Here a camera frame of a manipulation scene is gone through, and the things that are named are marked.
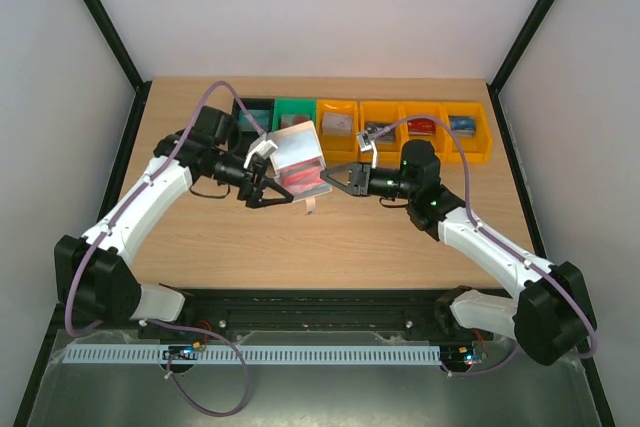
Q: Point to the black frame post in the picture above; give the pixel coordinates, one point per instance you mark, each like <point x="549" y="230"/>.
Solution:
<point x="523" y="39"/>
<point x="109" y="32"/>

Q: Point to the white slotted cable duct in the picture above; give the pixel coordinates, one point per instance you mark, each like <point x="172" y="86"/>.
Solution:
<point x="253" y="355"/>

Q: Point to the black storage bin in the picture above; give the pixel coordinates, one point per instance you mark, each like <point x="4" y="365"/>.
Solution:
<point x="244" y="138"/>

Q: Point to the yellow storage bin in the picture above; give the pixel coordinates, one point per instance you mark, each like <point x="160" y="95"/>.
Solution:
<point x="440" y="140"/>
<point x="338" y="150"/>
<point x="376" y="114"/>
<point x="478" y="148"/>

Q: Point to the red card in bin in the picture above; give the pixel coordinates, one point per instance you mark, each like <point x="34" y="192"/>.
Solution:
<point x="421" y="127"/>

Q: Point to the white card in yellow bin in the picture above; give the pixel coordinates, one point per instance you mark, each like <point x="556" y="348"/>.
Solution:
<point x="337" y="124"/>

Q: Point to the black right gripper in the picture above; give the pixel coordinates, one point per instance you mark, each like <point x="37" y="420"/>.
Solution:
<point x="360" y="180"/>

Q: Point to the red black-stripe credit card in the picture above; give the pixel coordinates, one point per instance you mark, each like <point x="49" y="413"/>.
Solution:
<point x="300" y="178"/>

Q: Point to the red white card green bin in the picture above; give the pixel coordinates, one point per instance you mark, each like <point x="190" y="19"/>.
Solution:
<point x="290" y="120"/>

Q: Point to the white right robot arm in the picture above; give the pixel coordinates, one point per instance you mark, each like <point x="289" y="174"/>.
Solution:
<point x="547" y="309"/>

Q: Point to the green storage bin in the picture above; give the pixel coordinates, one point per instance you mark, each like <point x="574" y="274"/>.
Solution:
<point x="292" y="107"/>

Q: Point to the blue cards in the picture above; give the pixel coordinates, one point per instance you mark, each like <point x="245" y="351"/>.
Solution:
<point x="294" y="148"/>

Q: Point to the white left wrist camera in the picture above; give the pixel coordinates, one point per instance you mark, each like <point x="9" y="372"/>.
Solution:
<point x="263" y="147"/>

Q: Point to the grey cards in bin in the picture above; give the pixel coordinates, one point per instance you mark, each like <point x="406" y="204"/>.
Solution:
<point x="382" y="131"/>

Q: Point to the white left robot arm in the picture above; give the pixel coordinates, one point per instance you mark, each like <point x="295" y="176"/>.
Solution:
<point x="94" y="270"/>

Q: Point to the teal card in black bin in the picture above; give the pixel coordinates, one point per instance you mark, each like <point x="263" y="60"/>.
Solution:
<point x="261" y="117"/>

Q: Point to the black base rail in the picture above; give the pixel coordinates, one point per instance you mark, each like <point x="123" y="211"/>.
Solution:
<point x="414" y="315"/>

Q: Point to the black frame post left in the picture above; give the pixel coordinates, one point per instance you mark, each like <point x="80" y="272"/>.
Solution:
<point x="109" y="32"/>

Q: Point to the beige leather card holder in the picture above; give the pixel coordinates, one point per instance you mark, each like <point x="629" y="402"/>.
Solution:
<point x="309" y="198"/>

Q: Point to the blue card in bin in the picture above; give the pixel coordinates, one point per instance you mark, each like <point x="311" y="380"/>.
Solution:
<point x="463" y="126"/>

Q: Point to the black frame post right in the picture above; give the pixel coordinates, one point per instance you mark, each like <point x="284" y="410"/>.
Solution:
<point x="523" y="39"/>

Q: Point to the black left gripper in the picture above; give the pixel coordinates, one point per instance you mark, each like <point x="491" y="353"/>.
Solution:
<point x="251" y="193"/>

